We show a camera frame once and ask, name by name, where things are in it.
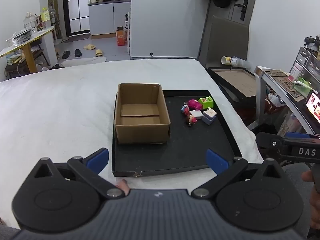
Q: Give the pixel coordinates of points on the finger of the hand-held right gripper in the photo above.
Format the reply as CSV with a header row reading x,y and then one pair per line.
x,y
297,135
273,143

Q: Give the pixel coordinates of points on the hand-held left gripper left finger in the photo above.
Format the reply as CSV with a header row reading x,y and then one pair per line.
x,y
98,158

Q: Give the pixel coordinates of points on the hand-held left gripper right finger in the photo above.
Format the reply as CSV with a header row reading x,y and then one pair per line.
x,y
216,161

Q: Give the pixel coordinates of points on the blue white toy box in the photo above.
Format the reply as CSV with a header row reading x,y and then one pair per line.
x,y
209,116

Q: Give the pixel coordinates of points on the small brown figurine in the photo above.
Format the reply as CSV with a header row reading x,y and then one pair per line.
x,y
191,120

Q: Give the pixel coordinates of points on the small white box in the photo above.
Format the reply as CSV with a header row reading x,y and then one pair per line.
x,y
196,114

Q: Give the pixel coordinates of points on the brown cardboard box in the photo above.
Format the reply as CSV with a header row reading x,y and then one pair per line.
x,y
140,130

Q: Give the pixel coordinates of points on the green toy cube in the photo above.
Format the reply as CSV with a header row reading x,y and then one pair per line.
x,y
206,102

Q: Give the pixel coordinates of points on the small blue red figurine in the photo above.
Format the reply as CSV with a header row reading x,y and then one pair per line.
x,y
184,109

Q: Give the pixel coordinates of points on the pink dinosaur figurine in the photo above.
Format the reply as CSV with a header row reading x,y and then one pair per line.
x,y
193,103

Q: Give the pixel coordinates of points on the person's right hand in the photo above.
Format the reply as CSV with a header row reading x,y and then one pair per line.
x,y
308,177

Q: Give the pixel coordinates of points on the person's left hand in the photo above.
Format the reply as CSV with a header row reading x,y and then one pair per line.
x,y
123,187

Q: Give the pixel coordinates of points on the smartphone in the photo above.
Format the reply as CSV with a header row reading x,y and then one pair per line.
x,y
314,106

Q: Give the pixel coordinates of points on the red basket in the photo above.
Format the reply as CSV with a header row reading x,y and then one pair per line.
x,y
273,106

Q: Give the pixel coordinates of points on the grey side table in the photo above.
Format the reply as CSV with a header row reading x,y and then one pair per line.
x,y
280,85

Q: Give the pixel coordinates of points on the pink jar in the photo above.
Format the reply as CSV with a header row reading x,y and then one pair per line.
x,y
295,73

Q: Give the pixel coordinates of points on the black tray with cardboard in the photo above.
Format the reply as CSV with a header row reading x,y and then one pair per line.
x,y
237,82

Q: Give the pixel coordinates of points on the grey drawer organizer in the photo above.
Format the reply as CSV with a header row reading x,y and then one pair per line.
x,y
306,62

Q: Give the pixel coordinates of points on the paper cup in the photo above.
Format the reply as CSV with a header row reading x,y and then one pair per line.
x,y
231,60

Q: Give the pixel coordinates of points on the white floor mat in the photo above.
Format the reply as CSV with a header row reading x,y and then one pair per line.
x,y
83,61

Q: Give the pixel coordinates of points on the yellow slipper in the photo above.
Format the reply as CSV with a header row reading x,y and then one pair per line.
x,y
99,52
89,47

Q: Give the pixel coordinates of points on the black slipper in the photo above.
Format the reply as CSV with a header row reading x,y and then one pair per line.
x,y
78,53
66,54

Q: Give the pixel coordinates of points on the orange carton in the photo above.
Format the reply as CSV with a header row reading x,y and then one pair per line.
x,y
121,37

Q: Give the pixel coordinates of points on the wooden table with yellow edge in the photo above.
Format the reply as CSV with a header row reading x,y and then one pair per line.
x,y
28,55

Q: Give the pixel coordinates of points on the black door lock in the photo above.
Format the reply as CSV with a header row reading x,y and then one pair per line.
x,y
243,10

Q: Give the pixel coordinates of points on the spray bottle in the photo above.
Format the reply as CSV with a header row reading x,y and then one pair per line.
x,y
126,22

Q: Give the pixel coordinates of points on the white kitchen cabinet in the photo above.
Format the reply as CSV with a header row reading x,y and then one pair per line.
x,y
105,17

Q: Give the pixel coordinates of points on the stack of plates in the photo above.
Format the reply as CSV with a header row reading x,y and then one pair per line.
x,y
22,36

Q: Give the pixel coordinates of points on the yellow bottle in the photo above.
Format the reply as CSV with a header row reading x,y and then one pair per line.
x,y
45,17

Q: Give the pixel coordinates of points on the black framed glass door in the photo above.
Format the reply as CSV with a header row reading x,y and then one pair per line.
x,y
65,10

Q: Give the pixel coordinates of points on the glass jar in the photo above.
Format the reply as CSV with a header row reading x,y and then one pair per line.
x,y
30,21

